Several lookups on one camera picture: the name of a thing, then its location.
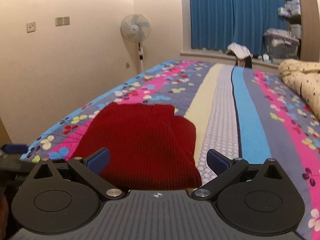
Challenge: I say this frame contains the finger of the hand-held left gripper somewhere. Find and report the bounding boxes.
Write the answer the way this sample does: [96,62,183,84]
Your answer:
[0,144,28,156]

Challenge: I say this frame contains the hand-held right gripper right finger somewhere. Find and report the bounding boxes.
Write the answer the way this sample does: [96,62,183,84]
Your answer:
[191,149,292,202]

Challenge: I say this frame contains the clear plastic storage bin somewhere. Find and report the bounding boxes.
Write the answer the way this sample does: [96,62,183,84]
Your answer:
[263,28,300,63]

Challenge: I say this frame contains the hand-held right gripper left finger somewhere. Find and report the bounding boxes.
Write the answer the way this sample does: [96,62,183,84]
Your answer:
[26,147,125,202]

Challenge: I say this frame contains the white plastic storage box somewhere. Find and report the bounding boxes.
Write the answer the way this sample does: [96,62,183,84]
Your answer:
[289,24,302,39]

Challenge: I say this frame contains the pile of white shelf boxes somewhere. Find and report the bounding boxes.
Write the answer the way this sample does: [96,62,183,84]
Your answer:
[278,0,302,17]

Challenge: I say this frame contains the white clothes pile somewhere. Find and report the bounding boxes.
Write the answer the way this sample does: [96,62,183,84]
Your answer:
[227,42,252,58]

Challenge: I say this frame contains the white standing fan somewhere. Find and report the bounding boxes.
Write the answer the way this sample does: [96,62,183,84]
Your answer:
[120,13,152,73]

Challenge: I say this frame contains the red knit sweater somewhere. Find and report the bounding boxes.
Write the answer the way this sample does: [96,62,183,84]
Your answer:
[70,102,202,190]

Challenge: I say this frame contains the blue curtain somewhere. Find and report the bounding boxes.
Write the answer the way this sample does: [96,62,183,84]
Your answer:
[188,0,288,51]

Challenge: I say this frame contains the floral striped fleece blanket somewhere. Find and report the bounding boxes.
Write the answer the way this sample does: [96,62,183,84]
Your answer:
[20,60,320,240]

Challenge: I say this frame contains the cream star-print quilt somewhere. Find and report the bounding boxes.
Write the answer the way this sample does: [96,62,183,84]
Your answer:
[278,59,320,120]

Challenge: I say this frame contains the wooden shelf unit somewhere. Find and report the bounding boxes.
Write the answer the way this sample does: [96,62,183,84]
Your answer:
[277,0,320,62]

